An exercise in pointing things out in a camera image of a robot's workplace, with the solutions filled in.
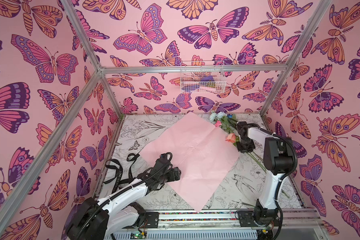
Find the white fake flower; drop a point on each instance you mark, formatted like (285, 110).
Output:
(214, 117)

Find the purple pink wrapping paper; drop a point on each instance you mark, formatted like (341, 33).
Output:
(201, 152)

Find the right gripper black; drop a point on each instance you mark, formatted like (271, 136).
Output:
(246, 142)

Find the white wire basket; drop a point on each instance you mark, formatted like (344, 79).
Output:
(203, 78)

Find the orange pink fake rose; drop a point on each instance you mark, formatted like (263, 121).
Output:
(232, 138)

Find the black printed ribbon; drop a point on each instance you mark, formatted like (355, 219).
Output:
(114, 164)

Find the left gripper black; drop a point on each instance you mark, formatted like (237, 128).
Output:
(172, 178)

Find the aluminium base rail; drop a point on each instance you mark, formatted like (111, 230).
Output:
(297, 224)

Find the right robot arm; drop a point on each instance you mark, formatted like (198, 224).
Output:
(280, 160)

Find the small pink fake rose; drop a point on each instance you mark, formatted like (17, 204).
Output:
(225, 126)

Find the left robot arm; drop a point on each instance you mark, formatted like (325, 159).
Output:
(97, 219)

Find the aluminium frame structure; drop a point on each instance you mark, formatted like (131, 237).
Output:
(15, 200)

